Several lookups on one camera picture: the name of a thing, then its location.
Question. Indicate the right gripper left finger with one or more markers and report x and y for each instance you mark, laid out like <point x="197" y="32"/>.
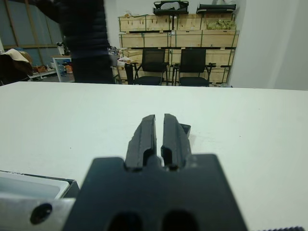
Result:
<point x="144" y="139"/>

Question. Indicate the black bag with white trim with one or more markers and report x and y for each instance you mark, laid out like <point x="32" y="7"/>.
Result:
<point x="216" y="9"/>
<point x="170" y="10"/>

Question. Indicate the yellow green bundle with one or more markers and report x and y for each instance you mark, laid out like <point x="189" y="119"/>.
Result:
<point x="222" y="24"/>

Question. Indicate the black camera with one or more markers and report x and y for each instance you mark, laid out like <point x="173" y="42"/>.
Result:
<point x="187" y="130"/>

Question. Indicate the black mesh office chair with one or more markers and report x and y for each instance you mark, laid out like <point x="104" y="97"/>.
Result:
<point x="154" y="57"/>
<point x="193" y="57"/>

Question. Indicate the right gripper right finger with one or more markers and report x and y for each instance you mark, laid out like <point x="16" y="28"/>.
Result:
<point x="174" y="139"/>

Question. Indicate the brown jacket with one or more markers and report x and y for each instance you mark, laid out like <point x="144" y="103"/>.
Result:
<point x="14" y="62"/>

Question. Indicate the black box with white insert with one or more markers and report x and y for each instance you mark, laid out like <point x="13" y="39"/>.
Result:
<point x="36" y="187"/>

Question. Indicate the person in dark jacket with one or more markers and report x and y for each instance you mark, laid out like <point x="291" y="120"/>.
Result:
<point x="84" y="36"/>

